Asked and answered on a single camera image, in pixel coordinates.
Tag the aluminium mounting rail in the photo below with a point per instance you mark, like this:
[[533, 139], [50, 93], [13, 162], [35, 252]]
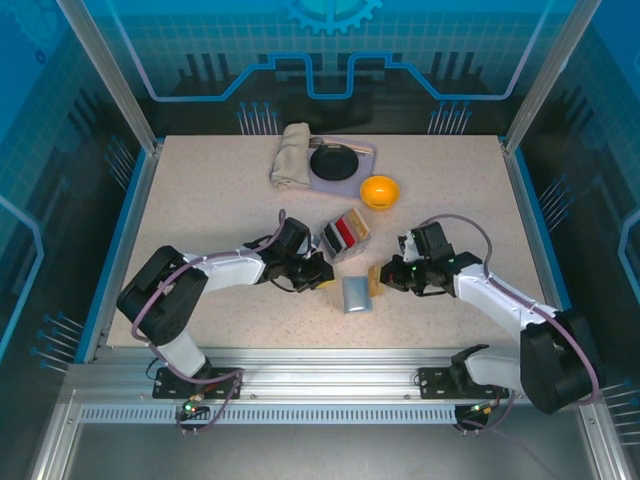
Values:
[[325, 370]]

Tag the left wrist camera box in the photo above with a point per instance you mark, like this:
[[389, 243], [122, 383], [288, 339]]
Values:
[[314, 245]]

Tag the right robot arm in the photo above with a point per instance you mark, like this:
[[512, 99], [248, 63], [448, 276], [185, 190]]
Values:
[[550, 360]]

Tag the beige folded cloth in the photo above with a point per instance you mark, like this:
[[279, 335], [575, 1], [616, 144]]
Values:
[[291, 156]]

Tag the stack of red cards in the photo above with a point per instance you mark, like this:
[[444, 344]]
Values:
[[346, 231]]

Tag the single gold card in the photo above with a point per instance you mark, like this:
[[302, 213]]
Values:
[[375, 285]]

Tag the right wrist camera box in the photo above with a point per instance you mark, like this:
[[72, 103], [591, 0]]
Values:
[[407, 246]]

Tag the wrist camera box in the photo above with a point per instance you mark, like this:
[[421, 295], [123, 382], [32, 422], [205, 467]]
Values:
[[314, 245], [407, 246]]

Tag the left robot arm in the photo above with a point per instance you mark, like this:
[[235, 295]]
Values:
[[165, 300]]

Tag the stack of gold cards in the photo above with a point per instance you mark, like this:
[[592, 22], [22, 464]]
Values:
[[359, 224]]

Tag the clear acrylic card box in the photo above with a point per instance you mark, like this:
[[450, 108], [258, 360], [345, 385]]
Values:
[[345, 255]]

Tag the orange bowl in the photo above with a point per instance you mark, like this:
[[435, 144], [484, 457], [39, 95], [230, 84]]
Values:
[[380, 192]]

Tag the lavender tray mat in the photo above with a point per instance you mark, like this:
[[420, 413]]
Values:
[[364, 167]]

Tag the black round plate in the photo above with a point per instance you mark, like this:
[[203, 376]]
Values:
[[334, 163]]

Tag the aluminium frame post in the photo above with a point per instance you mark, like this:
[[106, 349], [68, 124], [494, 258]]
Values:
[[110, 75], [552, 75]]

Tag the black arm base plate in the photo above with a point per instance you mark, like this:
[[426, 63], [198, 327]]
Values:
[[435, 385], [170, 387]]

